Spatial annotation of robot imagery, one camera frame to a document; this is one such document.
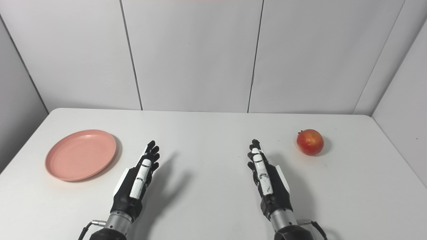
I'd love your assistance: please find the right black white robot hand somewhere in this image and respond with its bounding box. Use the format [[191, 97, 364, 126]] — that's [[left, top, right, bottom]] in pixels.
[[247, 139, 294, 221]]

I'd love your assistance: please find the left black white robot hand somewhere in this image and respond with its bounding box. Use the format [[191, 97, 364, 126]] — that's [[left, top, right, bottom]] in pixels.
[[110, 140, 160, 223]]

